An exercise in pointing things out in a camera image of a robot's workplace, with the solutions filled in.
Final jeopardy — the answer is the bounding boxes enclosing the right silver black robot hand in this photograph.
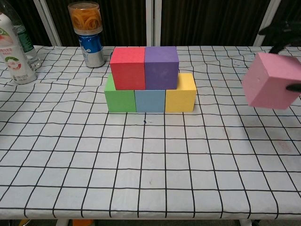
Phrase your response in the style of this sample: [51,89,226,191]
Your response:
[258,20,301,93]

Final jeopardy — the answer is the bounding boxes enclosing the purple foam cube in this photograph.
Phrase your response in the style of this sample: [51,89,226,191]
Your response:
[143,46,180,90]

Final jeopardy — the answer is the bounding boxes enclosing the green foam cube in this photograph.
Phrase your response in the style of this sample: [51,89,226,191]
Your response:
[105,73,137,113]

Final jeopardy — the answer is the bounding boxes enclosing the white partition post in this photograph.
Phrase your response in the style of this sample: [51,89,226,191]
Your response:
[145,0,162,47]
[253,0,282,47]
[32,0,62,47]

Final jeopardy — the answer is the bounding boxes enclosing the red foam cube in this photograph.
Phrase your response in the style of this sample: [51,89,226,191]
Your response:
[110,46,146,91]

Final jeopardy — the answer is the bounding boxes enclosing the blue white drink can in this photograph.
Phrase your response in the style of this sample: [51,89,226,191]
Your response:
[78,32,105,68]

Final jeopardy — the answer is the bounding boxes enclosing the light blue foam cube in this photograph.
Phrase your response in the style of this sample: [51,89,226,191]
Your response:
[134,89,166,113]

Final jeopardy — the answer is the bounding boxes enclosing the white black checkered tablecloth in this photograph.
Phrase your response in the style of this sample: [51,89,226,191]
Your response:
[0,45,301,218]

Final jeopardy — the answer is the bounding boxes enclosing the yellow foam cube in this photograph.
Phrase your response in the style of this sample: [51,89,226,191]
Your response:
[164,73,197,113]

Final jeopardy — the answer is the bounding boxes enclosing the pink foam cube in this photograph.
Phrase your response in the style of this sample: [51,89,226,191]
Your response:
[242,52,301,110]

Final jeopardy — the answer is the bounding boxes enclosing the white tea drink bottle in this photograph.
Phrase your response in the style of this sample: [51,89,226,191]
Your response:
[0,11,38,85]

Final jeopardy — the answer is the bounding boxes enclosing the clear jar orange rubber bands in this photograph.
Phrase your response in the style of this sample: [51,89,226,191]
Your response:
[68,1,103,35]

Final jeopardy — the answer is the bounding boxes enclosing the clear water bottle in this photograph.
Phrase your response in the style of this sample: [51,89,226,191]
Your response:
[2,4,41,71]

